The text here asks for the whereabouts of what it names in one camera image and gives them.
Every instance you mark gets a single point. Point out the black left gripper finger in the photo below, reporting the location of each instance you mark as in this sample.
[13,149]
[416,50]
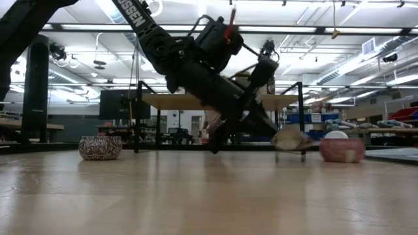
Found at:
[259,120]
[220,137]

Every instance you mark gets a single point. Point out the orange spice pouch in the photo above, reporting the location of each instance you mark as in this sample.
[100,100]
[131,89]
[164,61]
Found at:
[289,140]

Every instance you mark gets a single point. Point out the purple patterned candle tin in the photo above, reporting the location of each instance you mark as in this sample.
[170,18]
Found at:
[100,148]

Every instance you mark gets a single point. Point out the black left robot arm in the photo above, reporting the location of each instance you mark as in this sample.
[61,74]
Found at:
[153,39]

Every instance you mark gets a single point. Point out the blue storage bin rack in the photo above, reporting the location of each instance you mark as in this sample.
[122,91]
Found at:
[310,117]

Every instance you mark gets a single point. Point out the white round object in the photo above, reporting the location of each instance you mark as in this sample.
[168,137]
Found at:
[336,134]

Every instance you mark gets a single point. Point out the black monitor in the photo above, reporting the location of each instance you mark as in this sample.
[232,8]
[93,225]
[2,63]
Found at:
[112,104]

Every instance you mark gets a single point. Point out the black overhead crossbar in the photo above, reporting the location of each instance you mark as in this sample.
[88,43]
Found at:
[320,30]

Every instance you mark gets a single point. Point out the yellow hanging hook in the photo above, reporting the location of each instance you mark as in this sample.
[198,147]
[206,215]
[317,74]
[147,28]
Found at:
[335,33]

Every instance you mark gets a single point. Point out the white air vent grille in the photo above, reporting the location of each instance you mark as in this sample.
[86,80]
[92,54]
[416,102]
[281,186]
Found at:
[369,46]

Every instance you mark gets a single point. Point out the cluttered wooden workbench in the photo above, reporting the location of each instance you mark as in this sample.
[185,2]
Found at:
[392,130]

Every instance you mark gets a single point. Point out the Yellowstone poster book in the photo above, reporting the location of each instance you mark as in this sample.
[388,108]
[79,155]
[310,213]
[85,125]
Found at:
[392,156]

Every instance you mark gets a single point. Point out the red storage bin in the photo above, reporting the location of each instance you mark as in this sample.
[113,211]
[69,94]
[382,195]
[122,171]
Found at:
[403,114]

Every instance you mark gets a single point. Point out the black ceiling fixture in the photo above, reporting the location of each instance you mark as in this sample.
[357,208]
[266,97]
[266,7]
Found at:
[390,57]

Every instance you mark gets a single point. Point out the black spotlight on column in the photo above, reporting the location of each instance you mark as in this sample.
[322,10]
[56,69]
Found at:
[58,51]

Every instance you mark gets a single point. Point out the tall black column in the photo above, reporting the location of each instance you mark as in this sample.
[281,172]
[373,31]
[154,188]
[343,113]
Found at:
[34,98]

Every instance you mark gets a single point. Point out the wooden workbench with dark base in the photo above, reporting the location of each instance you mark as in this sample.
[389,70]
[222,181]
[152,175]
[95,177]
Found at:
[32,125]

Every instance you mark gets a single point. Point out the wooden shelf with black frame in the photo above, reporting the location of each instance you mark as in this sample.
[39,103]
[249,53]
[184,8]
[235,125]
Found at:
[153,102]

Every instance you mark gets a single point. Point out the black aluminium table frame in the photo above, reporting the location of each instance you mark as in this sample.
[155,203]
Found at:
[49,148]

